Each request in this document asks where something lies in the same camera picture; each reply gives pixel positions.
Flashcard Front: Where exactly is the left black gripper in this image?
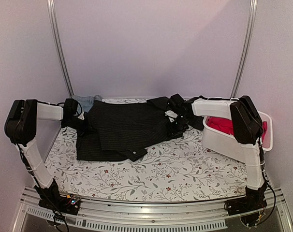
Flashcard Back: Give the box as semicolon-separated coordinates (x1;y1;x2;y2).
62;115;98;137

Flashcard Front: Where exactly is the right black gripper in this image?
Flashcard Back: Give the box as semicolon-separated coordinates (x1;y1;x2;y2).
166;114;192;137

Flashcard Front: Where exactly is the light blue denim skirt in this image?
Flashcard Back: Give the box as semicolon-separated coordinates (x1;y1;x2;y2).
72;95;103;112

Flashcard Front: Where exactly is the black striped garment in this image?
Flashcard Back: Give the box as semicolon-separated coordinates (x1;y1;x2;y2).
76;96;203;162

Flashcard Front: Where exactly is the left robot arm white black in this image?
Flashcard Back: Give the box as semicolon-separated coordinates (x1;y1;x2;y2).
4;98;88;189

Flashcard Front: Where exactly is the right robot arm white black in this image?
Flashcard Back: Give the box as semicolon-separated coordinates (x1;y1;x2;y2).
168;94;266;211

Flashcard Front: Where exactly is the white plastic laundry basket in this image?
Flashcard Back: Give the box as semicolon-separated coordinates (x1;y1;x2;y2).
202;111;273;163

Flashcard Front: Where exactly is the red garment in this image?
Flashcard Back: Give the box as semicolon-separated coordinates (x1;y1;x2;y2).
206;116;268;143

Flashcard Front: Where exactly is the floral patterned table mat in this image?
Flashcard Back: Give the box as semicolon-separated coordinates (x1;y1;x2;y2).
44;127;247;202

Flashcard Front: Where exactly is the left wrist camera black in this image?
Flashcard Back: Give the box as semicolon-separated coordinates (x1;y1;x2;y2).
63;98;83;120

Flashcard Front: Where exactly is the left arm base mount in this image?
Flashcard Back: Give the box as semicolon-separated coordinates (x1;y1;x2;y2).
34;180;80;215

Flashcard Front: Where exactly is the aluminium front rail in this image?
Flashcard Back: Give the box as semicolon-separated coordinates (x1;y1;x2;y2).
13;187;293;232

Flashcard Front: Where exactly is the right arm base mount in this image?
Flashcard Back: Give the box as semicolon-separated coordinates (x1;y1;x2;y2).
224;184;267;227

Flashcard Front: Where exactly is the left aluminium frame post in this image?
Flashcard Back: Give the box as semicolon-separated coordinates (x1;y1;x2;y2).
46;0;74;97

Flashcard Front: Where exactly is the aluminium frame post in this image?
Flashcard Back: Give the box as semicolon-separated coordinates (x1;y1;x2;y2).
230;0;258;98
46;0;74;97

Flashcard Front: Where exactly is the right aluminium frame post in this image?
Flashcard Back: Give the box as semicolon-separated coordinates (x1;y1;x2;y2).
230;0;258;98

